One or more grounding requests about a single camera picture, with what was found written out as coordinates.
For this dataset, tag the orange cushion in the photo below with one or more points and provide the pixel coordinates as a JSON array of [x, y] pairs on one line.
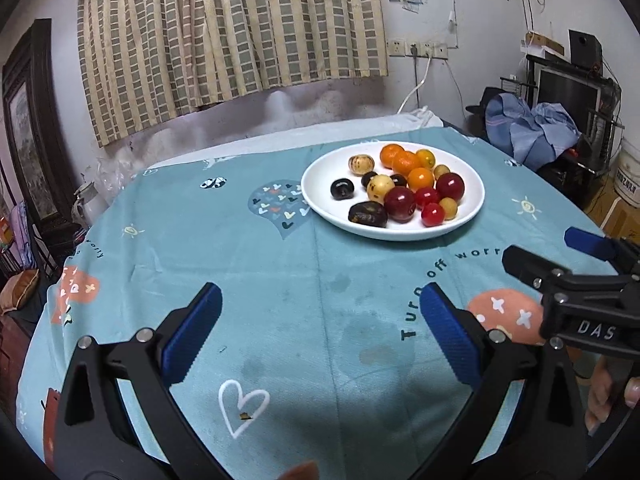
[[20, 290]]

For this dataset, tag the blue clothing pile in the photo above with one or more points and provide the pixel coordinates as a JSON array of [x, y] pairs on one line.
[[545, 130]]

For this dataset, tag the dark brown passion fruit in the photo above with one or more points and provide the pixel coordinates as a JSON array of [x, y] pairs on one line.
[[367, 214]]

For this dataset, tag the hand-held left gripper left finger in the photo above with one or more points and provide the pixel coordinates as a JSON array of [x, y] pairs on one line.
[[195, 335]]

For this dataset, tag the flat cardboard box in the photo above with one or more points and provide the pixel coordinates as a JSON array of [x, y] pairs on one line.
[[542, 42]]

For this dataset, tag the dark purple plum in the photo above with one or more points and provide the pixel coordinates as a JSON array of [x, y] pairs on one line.
[[398, 179], [369, 178], [342, 189]]

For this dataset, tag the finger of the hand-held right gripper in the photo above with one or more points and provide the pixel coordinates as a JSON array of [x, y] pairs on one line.
[[540, 267], [590, 244]]

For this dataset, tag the black speaker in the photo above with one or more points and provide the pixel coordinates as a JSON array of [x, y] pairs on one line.
[[585, 47]]

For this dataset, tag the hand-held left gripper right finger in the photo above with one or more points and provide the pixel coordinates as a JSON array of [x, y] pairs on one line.
[[447, 335]]

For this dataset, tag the teal printed tablecloth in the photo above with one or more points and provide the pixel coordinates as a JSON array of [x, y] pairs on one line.
[[300, 285]]

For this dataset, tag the yellow spotted round fruit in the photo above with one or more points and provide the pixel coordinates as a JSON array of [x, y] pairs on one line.
[[380, 187]]

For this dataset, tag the dark wooden framed picture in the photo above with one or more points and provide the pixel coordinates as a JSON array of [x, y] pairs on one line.
[[30, 125]]

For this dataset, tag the striped yellow pepino melon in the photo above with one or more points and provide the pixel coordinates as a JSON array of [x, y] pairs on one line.
[[361, 164]]

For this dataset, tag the small orange kumquat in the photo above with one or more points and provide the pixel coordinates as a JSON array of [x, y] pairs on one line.
[[426, 158]]

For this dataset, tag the red cherry tomato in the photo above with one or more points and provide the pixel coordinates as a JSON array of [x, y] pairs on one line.
[[426, 196], [433, 214]]

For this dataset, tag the clear plastic sheet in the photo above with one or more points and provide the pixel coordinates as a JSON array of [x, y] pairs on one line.
[[112, 175]]

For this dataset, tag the white wall socket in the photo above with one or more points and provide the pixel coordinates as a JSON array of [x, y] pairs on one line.
[[396, 47]]

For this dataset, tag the black monitor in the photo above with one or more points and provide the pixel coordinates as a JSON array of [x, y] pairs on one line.
[[570, 90]]

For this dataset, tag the small yellow round fruit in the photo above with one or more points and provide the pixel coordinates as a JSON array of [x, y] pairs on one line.
[[448, 207], [441, 171]]

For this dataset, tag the red apple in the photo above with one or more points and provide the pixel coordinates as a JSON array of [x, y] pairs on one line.
[[400, 204], [450, 186]]

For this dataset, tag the beige checked curtain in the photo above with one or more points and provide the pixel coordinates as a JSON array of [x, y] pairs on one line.
[[200, 35]]

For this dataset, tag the person's right hand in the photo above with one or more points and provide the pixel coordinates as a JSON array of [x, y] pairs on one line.
[[597, 395]]

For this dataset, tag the black cap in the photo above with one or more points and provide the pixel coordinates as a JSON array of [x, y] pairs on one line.
[[482, 105]]

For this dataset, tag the white pitcher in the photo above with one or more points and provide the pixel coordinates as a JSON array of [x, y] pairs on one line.
[[90, 205]]

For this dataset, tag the smooth round orange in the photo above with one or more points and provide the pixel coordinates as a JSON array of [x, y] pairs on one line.
[[420, 179]]

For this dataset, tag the white oval plate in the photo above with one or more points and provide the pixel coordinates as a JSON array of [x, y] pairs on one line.
[[325, 170]]

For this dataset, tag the white plastic bucket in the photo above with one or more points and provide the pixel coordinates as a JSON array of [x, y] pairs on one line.
[[627, 175]]

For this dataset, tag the orange mandarin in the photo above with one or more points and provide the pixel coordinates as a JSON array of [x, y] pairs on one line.
[[390, 155], [406, 162]]

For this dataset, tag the brown cardboard carton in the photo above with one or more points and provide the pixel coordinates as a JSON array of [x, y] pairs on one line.
[[622, 217]]

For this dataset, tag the wall power sockets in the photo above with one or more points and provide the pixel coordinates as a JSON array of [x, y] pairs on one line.
[[430, 50]]

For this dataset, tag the person's left hand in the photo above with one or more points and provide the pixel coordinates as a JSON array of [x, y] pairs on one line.
[[302, 472]]

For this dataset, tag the white under sheet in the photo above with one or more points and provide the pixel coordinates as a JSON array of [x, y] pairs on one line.
[[280, 140]]

